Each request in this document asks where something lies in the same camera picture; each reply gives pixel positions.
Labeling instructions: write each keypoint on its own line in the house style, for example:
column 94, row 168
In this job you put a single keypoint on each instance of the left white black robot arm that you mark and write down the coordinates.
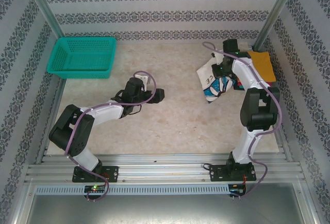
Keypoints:
column 108, row 111

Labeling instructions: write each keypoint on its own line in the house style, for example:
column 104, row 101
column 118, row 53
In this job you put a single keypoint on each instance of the navy folded t-shirt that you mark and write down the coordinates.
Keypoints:
column 235, row 86

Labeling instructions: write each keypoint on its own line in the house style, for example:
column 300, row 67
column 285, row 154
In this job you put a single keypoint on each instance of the aluminium side rail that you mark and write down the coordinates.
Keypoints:
column 282, row 138

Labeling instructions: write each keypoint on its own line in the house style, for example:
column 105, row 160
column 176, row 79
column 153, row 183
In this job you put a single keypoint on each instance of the white daisy print t-shirt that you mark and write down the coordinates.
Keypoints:
column 214, row 89

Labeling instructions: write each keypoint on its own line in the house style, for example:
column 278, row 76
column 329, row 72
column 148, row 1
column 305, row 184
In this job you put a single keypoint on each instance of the teal plastic mesh basket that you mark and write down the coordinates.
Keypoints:
column 77, row 73

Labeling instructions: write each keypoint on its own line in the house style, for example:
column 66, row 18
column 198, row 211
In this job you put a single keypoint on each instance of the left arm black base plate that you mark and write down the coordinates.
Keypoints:
column 111, row 173

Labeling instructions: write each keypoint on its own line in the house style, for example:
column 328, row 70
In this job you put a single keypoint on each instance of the aluminium mounting rail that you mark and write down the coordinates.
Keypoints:
column 159, row 168

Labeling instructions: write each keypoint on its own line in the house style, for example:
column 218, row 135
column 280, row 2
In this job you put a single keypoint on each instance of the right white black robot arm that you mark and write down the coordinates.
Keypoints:
column 245, row 74

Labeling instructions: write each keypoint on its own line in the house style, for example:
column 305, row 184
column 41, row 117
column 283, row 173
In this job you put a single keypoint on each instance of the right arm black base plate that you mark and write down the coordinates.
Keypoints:
column 217, row 173

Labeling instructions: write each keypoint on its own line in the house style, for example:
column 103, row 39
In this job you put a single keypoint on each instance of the grey sheet metal shelf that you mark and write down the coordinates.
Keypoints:
column 165, row 211

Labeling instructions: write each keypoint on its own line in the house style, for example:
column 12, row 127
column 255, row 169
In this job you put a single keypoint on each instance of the aluminium frame post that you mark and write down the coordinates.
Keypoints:
column 44, row 4
column 276, row 12

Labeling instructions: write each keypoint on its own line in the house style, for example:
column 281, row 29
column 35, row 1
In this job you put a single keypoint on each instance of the teal folded t-shirt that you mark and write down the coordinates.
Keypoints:
column 241, row 87

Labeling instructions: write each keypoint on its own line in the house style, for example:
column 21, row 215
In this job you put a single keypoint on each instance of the yellow folded t-shirt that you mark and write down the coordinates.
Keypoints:
column 263, row 64

